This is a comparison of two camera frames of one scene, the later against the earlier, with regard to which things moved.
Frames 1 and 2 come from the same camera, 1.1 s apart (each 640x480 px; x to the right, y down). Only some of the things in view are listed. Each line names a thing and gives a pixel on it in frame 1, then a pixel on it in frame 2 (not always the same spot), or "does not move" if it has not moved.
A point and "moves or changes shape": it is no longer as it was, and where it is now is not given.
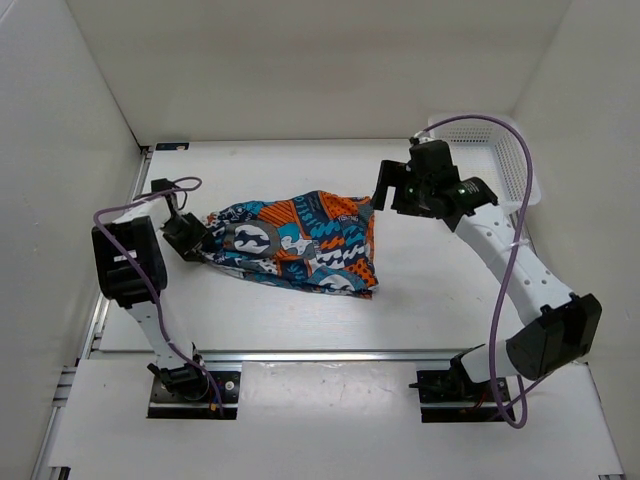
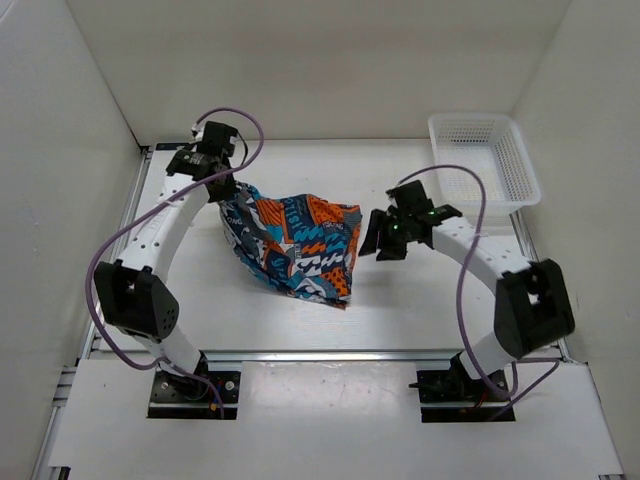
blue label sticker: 171,146 does not move
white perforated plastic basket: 494,152 does not move
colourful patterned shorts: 317,241 moves or changes shape
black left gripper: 197,238 to 225,193
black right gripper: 393,174 to 376,221
